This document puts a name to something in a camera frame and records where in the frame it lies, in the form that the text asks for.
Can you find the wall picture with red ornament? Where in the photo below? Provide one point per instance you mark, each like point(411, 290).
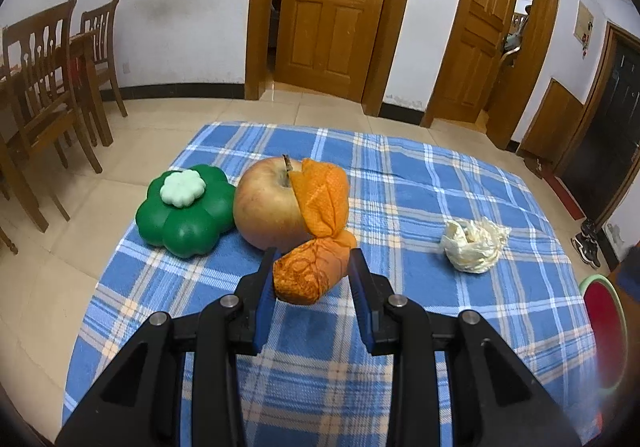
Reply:
point(583, 22)

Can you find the brown slippers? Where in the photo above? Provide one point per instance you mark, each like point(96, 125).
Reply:
point(535, 167)

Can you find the black white sneaker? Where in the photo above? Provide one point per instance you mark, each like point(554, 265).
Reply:
point(586, 244)

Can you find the white wall socket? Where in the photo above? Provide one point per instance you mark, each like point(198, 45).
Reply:
point(125, 67)

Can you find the red doormat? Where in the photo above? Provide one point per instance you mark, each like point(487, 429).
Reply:
point(565, 194)

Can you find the blue plaid tablecloth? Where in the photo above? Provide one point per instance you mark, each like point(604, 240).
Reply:
point(425, 177)

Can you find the black entrance door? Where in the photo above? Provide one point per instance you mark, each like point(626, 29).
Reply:
point(610, 127)

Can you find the low wooden wall cabinet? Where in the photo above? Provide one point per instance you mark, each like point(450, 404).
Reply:
point(552, 122)

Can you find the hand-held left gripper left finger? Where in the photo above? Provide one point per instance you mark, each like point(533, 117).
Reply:
point(265, 312)

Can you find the red bin with green rim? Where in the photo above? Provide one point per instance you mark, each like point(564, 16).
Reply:
point(602, 317)

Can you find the red yellow apple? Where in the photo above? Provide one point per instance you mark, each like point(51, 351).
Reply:
point(260, 207)

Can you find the wooden panel door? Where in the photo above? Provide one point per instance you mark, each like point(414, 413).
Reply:
point(475, 32)
point(335, 12)

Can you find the crumpled cream paper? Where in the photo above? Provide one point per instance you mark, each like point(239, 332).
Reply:
point(472, 247)

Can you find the orange napkin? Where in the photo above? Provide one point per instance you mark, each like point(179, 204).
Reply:
point(305, 272)

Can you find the wooden dining chair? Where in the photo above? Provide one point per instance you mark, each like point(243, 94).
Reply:
point(100, 37)
point(40, 57)

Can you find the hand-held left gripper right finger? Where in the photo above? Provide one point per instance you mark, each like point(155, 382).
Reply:
point(361, 312)

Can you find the green clover shaped container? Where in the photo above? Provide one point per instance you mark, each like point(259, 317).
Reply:
point(190, 227)

